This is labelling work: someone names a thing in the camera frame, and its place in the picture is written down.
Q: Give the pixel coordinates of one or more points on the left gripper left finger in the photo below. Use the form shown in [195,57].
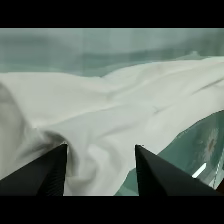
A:
[43,176]

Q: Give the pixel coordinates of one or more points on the white shirt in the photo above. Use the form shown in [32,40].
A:
[100,113]

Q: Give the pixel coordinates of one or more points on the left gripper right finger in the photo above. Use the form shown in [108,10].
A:
[160,178]

